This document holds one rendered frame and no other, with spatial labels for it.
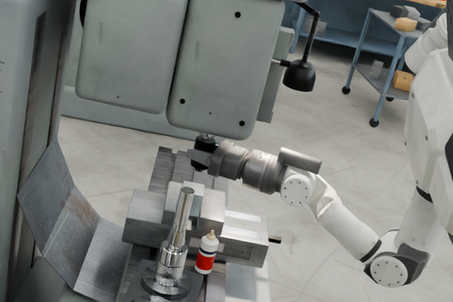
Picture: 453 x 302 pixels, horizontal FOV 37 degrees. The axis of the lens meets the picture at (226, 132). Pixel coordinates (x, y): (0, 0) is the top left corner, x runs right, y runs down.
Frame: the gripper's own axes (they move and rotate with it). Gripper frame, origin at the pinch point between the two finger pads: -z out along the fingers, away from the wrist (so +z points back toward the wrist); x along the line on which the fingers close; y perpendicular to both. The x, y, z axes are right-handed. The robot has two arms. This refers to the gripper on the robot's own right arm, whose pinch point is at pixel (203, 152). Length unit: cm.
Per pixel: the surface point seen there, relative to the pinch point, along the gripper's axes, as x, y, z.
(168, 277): 41.6, 5.2, 8.2
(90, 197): -162, 124, -89
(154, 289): 43.5, 7.1, 6.7
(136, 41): 16.3, -25.7, -14.6
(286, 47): -1.1, -28.7, 11.8
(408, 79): -442, 81, 66
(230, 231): -4.6, 20.0, 10.4
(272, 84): -0.9, -20.1, 11.2
